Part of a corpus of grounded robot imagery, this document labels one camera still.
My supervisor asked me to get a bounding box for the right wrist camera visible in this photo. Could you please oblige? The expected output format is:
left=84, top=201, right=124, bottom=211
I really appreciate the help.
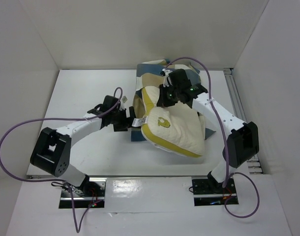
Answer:
left=168, top=69, right=192, bottom=89

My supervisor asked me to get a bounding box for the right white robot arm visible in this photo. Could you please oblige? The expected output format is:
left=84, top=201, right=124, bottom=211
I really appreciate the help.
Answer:
left=157, top=84, right=259, bottom=193

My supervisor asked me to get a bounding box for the aluminium rail right side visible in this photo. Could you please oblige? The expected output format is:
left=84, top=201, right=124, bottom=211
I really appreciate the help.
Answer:
left=224, top=68, right=264, bottom=175

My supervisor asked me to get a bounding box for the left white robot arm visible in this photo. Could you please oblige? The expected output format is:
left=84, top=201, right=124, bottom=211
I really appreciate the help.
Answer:
left=30, top=104, right=136, bottom=196

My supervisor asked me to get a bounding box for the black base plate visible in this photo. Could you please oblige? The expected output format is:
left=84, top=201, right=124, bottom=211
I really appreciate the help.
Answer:
left=192, top=178, right=237, bottom=195
left=69, top=179, right=105, bottom=198

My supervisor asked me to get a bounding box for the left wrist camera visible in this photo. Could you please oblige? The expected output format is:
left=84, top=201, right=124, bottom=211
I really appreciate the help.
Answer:
left=100, top=95, right=120, bottom=112

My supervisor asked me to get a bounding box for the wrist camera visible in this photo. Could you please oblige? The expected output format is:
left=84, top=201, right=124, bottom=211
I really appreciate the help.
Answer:
left=100, top=95, right=120, bottom=112
left=168, top=69, right=192, bottom=89

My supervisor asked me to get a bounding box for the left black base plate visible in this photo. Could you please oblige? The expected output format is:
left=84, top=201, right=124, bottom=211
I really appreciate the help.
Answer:
left=69, top=179, right=105, bottom=198

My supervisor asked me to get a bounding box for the cream pillow with yellow edge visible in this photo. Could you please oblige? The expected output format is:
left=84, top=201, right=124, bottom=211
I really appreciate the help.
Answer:
left=141, top=86, right=206, bottom=158

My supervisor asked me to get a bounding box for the blue beige patchwork pillowcase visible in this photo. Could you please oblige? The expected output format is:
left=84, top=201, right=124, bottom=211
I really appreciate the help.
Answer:
left=130, top=58, right=216, bottom=143

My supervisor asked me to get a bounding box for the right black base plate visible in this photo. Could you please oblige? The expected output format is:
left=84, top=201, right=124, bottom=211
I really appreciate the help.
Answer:
left=192, top=178, right=237, bottom=195

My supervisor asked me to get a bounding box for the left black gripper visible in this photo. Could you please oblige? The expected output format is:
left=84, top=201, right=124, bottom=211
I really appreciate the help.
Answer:
left=110, top=106, right=140, bottom=132

